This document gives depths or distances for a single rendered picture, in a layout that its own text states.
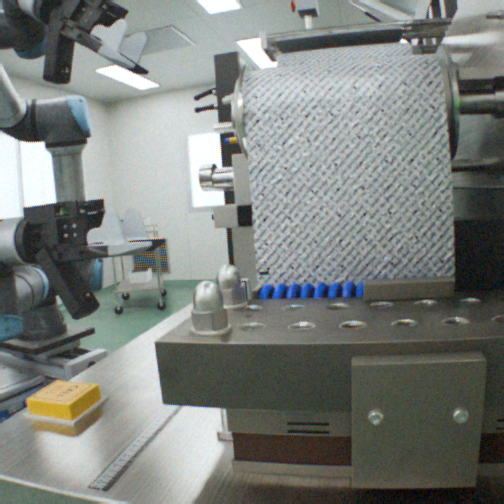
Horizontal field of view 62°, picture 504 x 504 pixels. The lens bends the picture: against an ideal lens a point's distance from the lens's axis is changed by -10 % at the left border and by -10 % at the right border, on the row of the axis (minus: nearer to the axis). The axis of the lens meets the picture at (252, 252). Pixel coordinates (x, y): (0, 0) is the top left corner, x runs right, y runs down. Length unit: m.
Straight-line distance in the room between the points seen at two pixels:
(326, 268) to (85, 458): 0.34
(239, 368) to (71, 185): 0.92
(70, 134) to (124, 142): 5.86
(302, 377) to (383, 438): 0.08
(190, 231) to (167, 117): 1.68
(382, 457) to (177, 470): 0.19
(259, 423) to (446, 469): 0.16
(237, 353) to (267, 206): 0.23
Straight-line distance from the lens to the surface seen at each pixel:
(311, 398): 0.38
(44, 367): 1.30
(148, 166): 6.84
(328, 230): 0.54
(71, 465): 0.49
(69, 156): 1.22
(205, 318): 0.40
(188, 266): 6.67
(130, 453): 0.49
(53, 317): 1.32
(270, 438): 0.42
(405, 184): 0.54
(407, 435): 0.37
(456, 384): 0.35
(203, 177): 0.65
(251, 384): 0.38
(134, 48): 0.73
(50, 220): 0.65
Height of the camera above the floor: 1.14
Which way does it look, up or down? 7 degrees down
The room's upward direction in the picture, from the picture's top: 4 degrees counter-clockwise
